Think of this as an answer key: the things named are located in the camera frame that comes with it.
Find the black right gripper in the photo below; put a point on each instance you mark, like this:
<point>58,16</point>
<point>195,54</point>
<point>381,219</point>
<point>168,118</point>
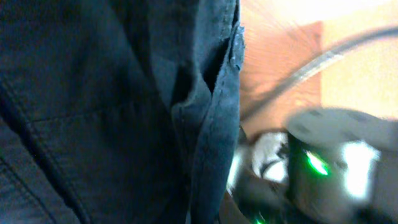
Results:
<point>258,181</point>

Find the navy blue shorts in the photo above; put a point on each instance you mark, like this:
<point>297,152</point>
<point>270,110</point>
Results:
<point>118,111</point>

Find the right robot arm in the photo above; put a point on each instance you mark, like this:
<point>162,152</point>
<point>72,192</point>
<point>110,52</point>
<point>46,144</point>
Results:
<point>328,165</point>

